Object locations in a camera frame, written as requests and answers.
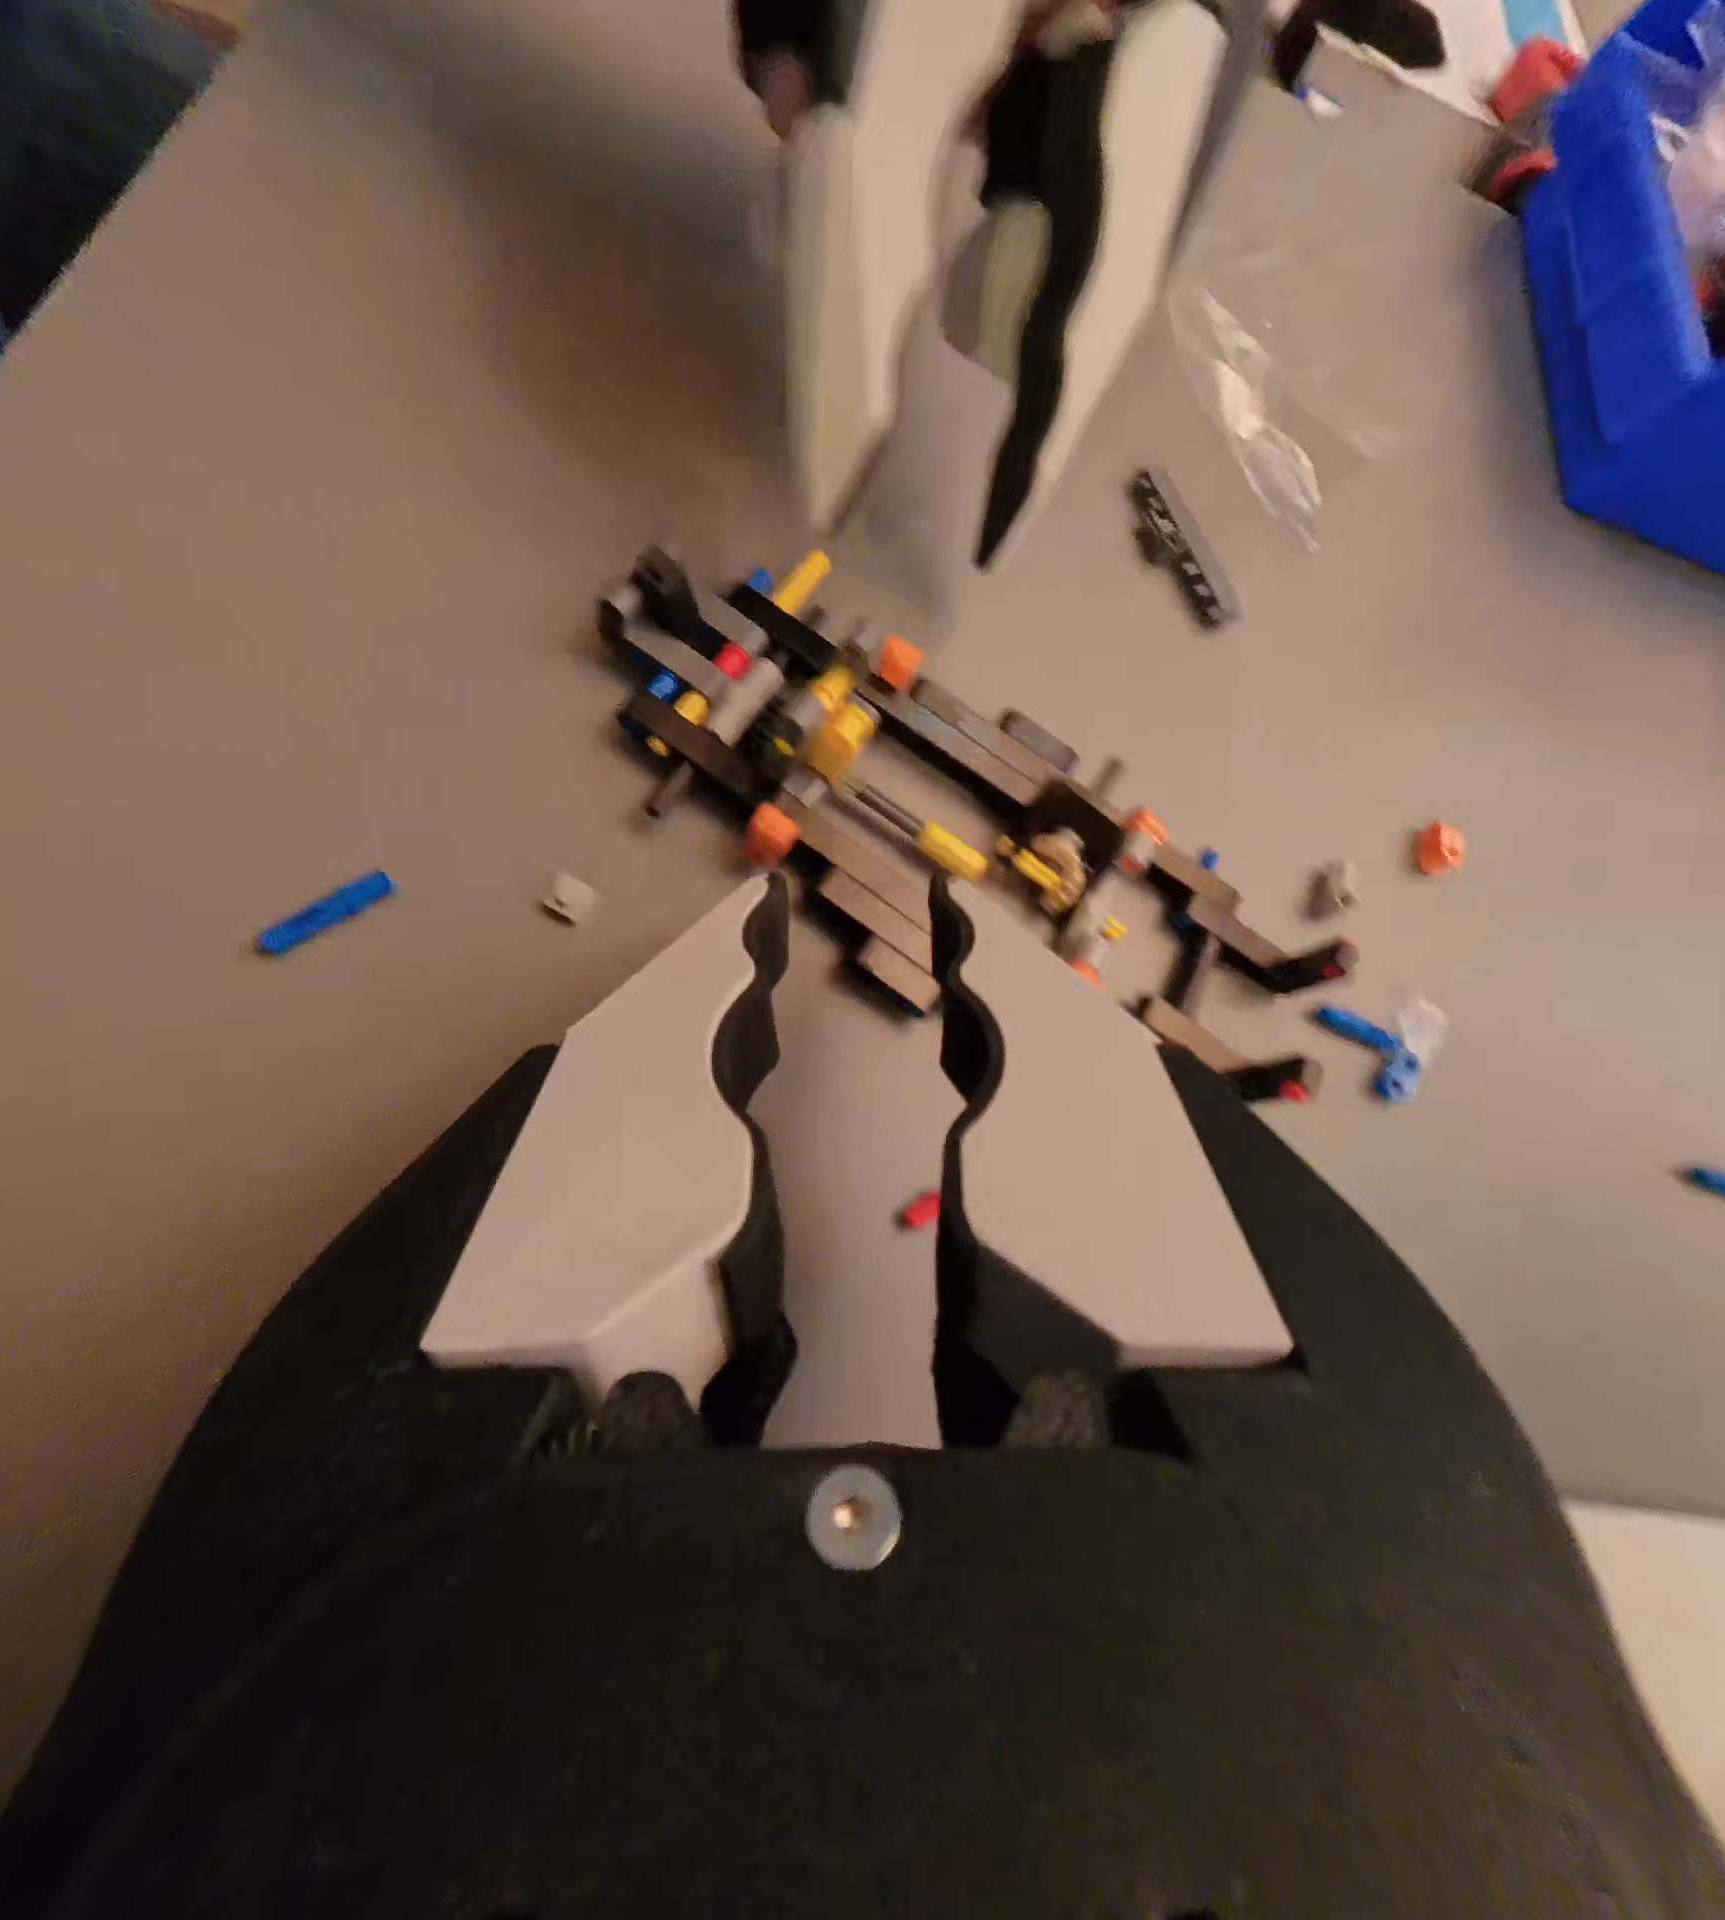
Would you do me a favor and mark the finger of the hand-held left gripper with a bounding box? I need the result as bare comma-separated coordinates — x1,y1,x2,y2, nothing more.
784,0,1029,535
970,0,1263,574

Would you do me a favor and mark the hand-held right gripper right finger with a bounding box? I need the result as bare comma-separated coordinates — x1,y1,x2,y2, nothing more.
927,870,1303,1454

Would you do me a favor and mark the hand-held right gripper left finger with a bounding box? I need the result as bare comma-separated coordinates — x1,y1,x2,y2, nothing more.
419,870,798,1449

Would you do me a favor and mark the black lego chassis assembly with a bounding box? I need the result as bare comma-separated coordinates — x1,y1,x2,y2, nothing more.
596,542,1365,1111

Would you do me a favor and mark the dark grey lego beam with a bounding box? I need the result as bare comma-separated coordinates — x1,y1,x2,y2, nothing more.
1130,469,1244,631

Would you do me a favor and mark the long blue lego pin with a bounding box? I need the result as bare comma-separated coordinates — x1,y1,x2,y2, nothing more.
259,865,397,953

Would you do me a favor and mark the clear plastic bag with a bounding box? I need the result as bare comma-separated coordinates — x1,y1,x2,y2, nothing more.
1166,278,1415,557

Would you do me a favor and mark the red plastic item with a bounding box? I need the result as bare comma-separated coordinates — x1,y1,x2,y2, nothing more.
1489,34,1590,126

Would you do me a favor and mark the blue plastic bin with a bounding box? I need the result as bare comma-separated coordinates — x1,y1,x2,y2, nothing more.
1521,0,1725,615

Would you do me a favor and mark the white paper sheet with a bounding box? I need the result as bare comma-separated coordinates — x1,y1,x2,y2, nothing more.
1556,1496,1725,1920

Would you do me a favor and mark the dark cloth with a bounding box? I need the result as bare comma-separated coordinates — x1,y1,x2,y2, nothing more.
0,0,228,330

